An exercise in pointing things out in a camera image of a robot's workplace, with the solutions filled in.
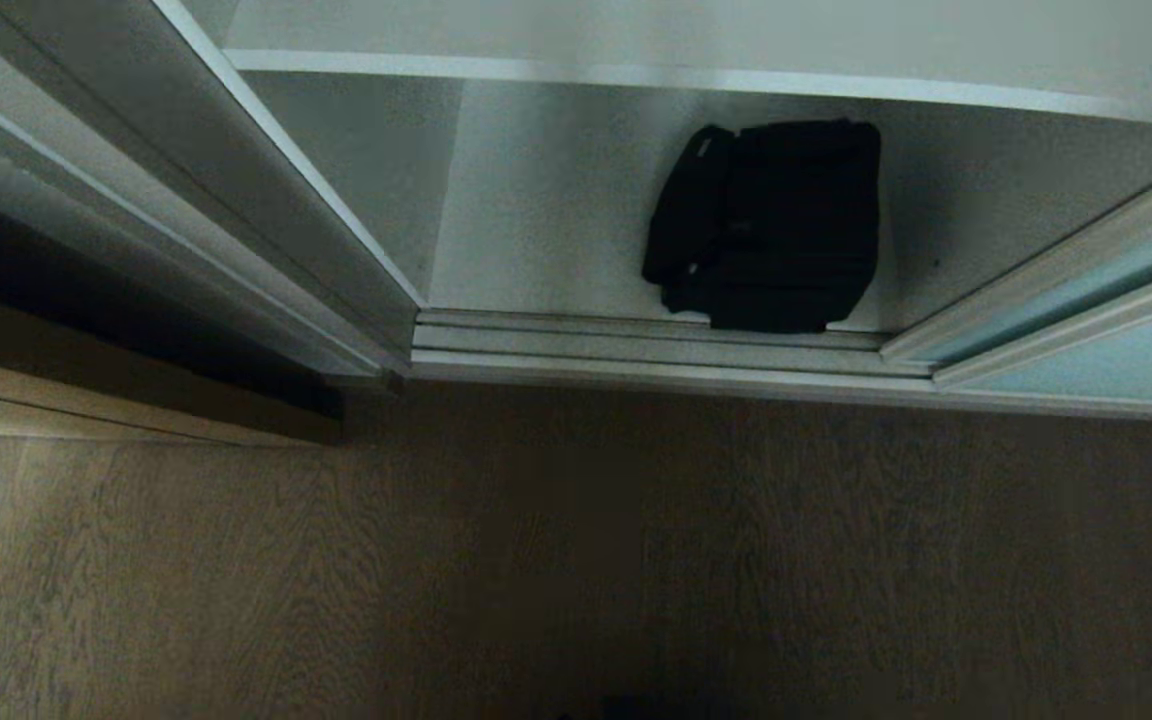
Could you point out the white sliding door track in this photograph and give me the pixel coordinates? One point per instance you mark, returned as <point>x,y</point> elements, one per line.
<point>656,345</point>

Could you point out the white wardrobe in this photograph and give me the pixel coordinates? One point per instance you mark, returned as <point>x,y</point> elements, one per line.
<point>556,200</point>

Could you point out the white wardrobe shelf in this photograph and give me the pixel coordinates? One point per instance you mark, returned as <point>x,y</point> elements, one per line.
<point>696,50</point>

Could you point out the glass sliding wardrobe door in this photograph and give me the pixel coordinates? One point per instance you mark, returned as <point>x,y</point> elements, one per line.
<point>1086,320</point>

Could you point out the black fabric bag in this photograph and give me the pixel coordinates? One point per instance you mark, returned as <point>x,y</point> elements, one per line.
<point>776,230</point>

